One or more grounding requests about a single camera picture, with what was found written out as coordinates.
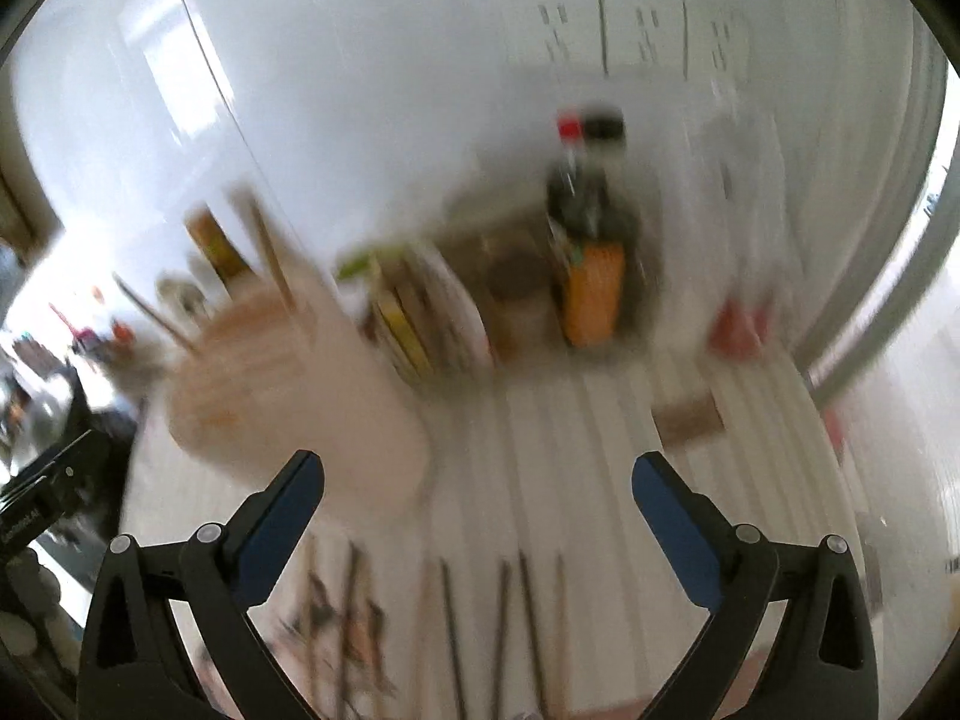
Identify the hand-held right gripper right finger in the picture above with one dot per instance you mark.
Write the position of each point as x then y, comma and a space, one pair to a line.
675, 525

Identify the small brown pad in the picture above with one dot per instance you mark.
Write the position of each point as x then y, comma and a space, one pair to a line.
688, 421

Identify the black cap sauce bottle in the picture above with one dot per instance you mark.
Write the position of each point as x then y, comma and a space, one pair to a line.
622, 187

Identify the white wall socket panel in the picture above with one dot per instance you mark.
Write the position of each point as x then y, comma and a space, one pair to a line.
630, 34

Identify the clear plastic bag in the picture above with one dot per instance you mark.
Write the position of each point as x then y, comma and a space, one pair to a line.
739, 225

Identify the red cap sauce bottle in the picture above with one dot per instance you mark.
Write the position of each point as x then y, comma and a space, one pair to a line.
577, 187

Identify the row of wooden chopsticks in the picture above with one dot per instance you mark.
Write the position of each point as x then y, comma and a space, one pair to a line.
501, 637

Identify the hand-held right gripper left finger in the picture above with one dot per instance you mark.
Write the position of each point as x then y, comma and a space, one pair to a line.
277, 525

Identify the light wooden chopstick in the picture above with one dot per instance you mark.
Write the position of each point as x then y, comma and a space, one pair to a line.
157, 319
270, 255

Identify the beige utensil holder cup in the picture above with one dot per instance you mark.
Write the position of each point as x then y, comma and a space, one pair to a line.
300, 405

